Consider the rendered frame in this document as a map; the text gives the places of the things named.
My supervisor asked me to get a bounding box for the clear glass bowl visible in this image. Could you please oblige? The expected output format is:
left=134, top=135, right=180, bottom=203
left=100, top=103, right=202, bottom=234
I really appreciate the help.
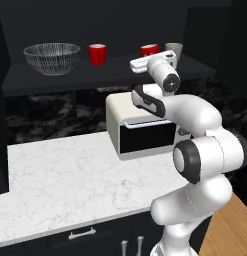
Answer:
left=23, top=42, right=82, bottom=77

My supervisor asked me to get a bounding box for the grey cup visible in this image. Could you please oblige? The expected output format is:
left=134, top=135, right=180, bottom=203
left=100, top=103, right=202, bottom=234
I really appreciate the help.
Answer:
left=164, top=42, right=184, bottom=64

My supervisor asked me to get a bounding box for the black drawer front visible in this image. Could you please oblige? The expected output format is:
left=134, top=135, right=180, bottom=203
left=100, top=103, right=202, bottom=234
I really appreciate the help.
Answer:
left=24, top=213, right=153, bottom=256

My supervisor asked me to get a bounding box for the black cabinet door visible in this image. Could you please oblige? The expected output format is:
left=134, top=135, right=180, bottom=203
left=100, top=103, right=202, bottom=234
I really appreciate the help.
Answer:
left=0, top=8, right=11, bottom=197
left=183, top=0, right=247, bottom=98

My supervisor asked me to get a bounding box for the black wall cabinet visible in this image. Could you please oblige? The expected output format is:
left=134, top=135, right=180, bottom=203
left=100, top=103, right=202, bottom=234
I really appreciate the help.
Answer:
left=0, top=0, right=217, bottom=98

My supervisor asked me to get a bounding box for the black toaster oven door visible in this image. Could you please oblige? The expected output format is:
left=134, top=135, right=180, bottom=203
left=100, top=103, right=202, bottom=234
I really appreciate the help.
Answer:
left=119, top=121, right=178, bottom=155

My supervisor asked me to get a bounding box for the red cup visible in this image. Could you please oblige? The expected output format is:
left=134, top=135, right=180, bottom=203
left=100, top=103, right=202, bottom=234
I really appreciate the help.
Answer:
left=88, top=43, right=108, bottom=67
left=139, top=43, right=160, bottom=58

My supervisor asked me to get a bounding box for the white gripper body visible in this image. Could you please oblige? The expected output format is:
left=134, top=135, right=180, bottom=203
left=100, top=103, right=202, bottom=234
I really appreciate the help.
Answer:
left=129, top=54, right=159, bottom=74

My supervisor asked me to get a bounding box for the white toaster oven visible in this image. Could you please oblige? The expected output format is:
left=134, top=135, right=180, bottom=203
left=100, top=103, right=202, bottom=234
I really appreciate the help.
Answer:
left=105, top=83, right=197, bottom=162

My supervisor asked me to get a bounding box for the black cupboard door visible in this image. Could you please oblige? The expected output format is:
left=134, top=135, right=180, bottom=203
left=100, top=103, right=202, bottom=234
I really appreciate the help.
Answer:
left=56, top=237, right=133, bottom=256
left=132, top=218, right=167, bottom=256

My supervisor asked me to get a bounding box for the silver drawer handle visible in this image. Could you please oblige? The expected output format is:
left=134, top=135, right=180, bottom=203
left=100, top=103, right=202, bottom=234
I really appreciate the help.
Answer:
left=67, top=227, right=97, bottom=241

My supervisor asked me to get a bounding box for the silver cupboard handle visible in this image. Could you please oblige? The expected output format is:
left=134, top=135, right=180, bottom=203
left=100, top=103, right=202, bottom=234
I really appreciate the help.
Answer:
left=136, top=235, right=145, bottom=256
left=120, top=239, right=129, bottom=256

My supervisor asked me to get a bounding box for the white toaster oven handle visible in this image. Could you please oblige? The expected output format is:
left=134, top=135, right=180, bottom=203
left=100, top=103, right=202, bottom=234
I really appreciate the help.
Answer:
left=123, top=119, right=169, bottom=130

